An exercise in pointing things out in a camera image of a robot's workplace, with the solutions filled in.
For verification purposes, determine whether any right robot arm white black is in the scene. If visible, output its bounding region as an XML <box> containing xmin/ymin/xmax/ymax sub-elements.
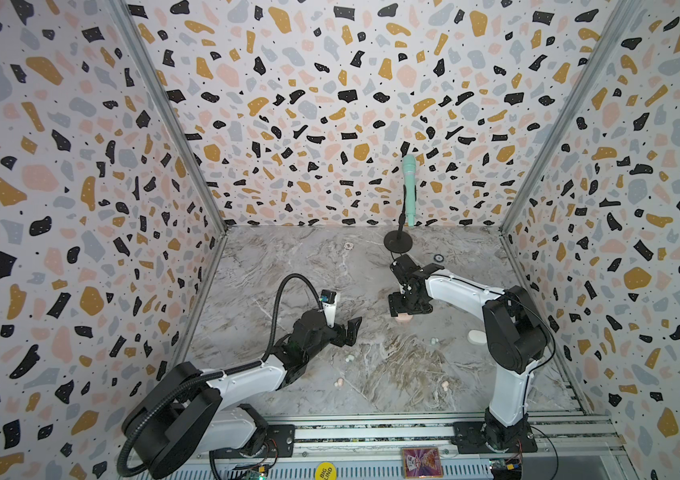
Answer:
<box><xmin>389</xmin><ymin>254</ymin><xmax>555</xmax><ymax>452</ymax></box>

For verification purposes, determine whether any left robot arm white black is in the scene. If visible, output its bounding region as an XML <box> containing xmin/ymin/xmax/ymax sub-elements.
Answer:
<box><xmin>116</xmin><ymin>309</ymin><xmax>363</xmax><ymax>479</ymax></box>

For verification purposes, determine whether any yellow round sticker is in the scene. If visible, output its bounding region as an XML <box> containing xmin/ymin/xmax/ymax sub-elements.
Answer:
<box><xmin>314</xmin><ymin>462</ymin><xmax>339</xmax><ymax>480</ymax></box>

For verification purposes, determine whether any pink white earbud case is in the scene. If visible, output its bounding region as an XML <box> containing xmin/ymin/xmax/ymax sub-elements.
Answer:
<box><xmin>395</xmin><ymin>314</ymin><xmax>413</xmax><ymax>324</ymax></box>

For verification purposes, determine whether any mint green microphone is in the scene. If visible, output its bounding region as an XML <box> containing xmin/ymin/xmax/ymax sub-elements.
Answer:
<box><xmin>402</xmin><ymin>154</ymin><xmax>418</xmax><ymax>227</ymax></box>

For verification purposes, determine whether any black microphone stand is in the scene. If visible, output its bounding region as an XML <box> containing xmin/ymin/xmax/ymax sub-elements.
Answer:
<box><xmin>384</xmin><ymin>186</ymin><xmax>413</xmax><ymax>254</ymax></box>

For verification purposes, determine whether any pink square tag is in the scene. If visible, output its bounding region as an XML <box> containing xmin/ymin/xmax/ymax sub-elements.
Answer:
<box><xmin>402</xmin><ymin>447</ymin><xmax>444</xmax><ymax>479</ymax></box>

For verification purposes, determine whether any white earbud charging case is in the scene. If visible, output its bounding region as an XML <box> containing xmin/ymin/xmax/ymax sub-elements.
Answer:
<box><xmin>468</xmin><ymin>330</ymin><xmax>487</xmax><ymax>345</ymax></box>

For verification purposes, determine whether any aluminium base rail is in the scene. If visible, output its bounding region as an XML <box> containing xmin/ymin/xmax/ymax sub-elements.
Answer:
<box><xmin>172</xmin><ymin>411</ymin><xmax>638</xmax><ymax>479</ymax></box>

